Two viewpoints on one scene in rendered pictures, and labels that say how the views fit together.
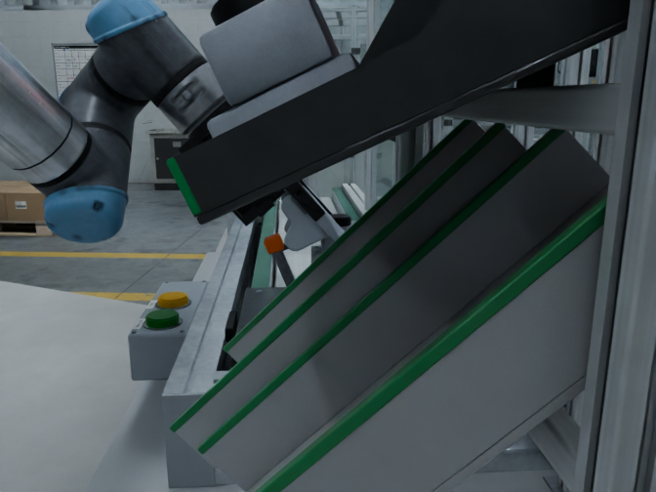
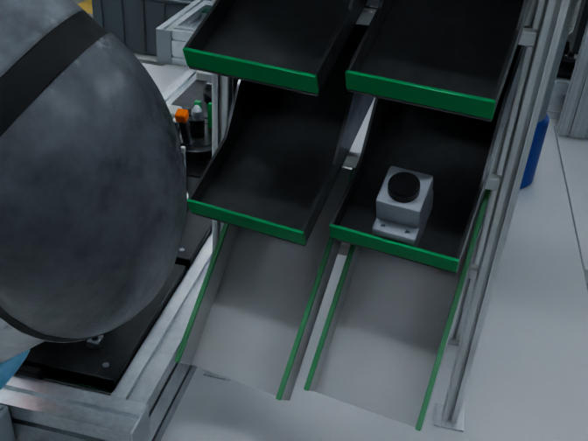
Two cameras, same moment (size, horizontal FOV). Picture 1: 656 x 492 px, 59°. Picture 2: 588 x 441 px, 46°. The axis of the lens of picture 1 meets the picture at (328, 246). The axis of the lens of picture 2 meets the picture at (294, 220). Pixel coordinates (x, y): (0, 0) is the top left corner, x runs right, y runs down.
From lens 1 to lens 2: 74 cm
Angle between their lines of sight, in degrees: 70
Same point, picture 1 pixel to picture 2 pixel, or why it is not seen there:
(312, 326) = (317, 295)
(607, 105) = (490, 183)
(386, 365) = (347, 288)
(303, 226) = not seen: hidden behind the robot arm
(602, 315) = (494, 233)
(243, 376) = (300, 343)
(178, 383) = (116, 421)
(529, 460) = not seen: hidden behind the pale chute
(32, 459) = not seen: outside the picture
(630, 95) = (507, 185)
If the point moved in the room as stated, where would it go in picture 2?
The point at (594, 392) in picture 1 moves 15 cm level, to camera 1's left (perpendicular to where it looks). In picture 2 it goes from (490, 251) to (480, 334)
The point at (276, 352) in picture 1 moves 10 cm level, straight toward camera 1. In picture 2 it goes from (308, 319) to (398, 336)
